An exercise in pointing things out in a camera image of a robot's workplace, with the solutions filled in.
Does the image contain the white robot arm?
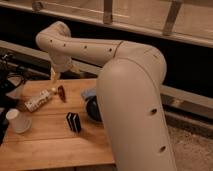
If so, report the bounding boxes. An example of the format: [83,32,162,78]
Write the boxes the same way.
[36,21,177,171]

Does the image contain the black striped eraser block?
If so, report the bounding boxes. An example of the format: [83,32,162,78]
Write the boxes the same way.
[66,112,81,133]

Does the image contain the dark red small object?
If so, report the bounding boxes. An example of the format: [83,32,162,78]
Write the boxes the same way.
[58,85,66,102]

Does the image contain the blue small object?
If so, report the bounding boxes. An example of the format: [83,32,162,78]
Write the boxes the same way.
[81,88,96,101]

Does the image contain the black round bowl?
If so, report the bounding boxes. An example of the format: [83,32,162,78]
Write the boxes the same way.
[86,96,102,122]

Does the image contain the metal window bracket left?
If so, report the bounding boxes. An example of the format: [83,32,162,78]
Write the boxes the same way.
[32,0,43,11]

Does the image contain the metal window bracket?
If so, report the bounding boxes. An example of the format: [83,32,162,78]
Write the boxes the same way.
[162,0,183,36]
[103,0,113,24]
[32,0,43,11]

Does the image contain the metal window bracket middle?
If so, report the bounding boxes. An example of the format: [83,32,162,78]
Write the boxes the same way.
[103,0,113,24]

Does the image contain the metal window bracket right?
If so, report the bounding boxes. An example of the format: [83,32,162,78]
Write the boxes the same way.
[162,0,183,36]

